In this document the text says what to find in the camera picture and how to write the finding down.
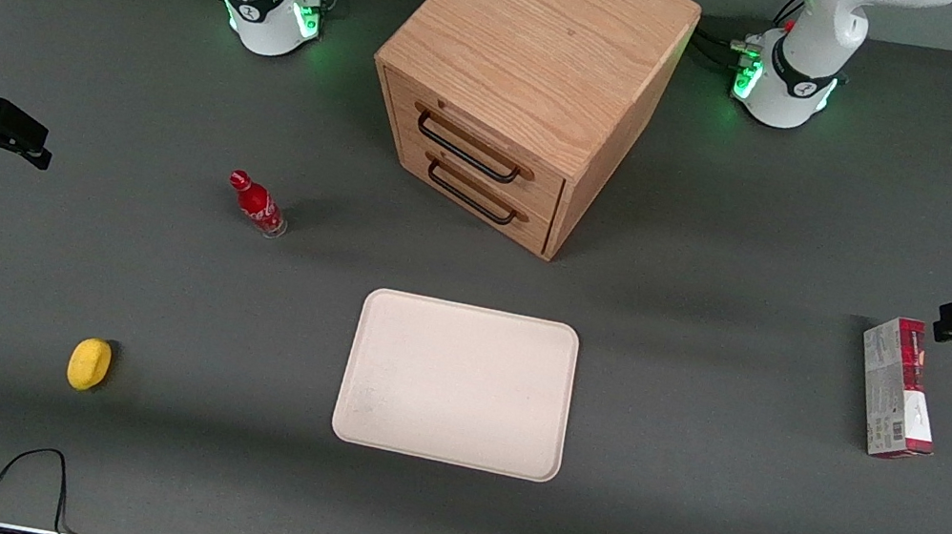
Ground black metal drawer handle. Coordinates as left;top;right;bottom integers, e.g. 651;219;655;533
404;100;547;190
416;152;541;232

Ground wooden drawer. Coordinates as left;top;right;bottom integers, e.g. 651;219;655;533
380;132;568;258
361;65;583;225

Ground wooden drawer cabinet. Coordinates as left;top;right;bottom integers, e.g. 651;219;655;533
345;0;704;280

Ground red and grey carton box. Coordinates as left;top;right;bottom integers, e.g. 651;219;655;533
842;311;952;468

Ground yellow lemon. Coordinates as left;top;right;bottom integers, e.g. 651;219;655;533
64;334;117;396

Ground red cola bottle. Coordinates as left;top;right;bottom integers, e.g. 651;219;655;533
220;168;296;242

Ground beige plastic tray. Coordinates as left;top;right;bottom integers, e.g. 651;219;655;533
327;283;586;486

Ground black left base cables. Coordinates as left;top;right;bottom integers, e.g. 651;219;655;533
688;0;808;81

